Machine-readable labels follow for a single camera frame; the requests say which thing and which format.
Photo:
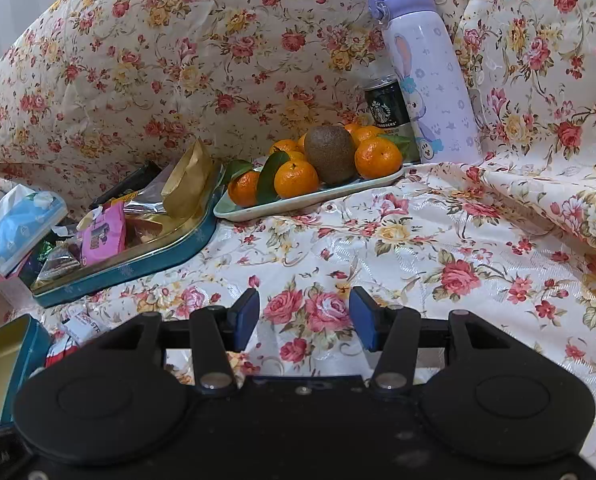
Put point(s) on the pale green plate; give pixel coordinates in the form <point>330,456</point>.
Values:
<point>298,205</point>

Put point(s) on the teal tin box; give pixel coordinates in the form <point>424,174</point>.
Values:
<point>25,355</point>

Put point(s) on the black drink can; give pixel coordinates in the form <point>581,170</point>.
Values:
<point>385,110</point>

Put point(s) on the teal tin tray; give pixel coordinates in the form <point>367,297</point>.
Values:
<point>142,265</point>

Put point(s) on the grey foil pouch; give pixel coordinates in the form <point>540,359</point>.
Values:
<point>150,187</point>

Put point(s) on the crumpled white wrapper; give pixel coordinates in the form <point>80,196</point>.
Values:
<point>90,217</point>

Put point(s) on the purple and white thermos bottle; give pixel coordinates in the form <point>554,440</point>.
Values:
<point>428,60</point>

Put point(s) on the pink cardboard box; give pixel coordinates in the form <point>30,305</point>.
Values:
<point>15,272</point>

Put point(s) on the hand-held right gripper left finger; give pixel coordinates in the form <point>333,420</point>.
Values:
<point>245,316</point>

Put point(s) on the red and white snack packet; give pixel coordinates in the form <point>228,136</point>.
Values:
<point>60,353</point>

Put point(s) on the silver snack packet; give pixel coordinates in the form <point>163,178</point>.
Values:
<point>60,262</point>

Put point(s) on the dark green snack packet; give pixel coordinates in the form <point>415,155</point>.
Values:
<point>42,251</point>

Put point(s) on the black flat box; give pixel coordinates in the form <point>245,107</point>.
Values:
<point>127,180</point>

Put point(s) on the brown paper bag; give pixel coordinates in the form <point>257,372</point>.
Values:
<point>187,180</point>

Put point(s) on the plate of oranges and kiwi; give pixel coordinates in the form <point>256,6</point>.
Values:
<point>378,157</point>

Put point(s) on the yellow snack packet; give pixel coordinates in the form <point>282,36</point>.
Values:
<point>122,196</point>

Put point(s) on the pink snack packet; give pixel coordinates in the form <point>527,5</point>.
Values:
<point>102,235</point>

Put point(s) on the brown kiwi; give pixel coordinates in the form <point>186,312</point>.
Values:
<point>330,155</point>

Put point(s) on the floral sofa cover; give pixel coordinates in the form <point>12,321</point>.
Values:
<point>177,60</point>

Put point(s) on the blue tissue pack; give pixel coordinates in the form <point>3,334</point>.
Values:
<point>22,230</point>

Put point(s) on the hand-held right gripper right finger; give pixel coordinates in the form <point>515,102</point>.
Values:
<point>365,318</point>

